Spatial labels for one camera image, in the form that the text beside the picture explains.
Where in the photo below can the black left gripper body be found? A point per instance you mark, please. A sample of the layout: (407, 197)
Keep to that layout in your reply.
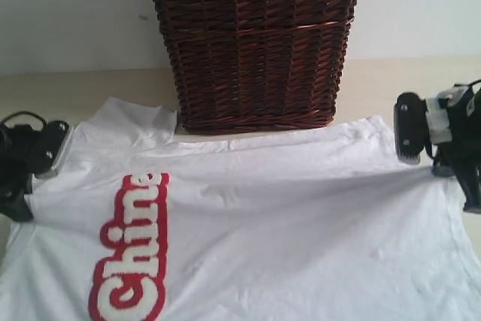
(15, 149)

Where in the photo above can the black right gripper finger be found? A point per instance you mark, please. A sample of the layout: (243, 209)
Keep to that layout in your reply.
(471, 193)

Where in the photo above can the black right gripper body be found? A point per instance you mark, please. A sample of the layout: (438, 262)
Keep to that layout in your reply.
(460, 155)

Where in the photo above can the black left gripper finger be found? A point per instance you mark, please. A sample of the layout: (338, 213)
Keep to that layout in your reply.
(17, 209)

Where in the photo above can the white t-shirt with red lettering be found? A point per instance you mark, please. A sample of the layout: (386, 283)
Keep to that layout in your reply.
(323, 224)

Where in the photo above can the dark brown wicker basket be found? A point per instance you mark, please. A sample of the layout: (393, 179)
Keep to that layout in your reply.
(255, 65)

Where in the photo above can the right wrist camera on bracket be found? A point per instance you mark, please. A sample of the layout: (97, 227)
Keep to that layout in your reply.
(421, 125)

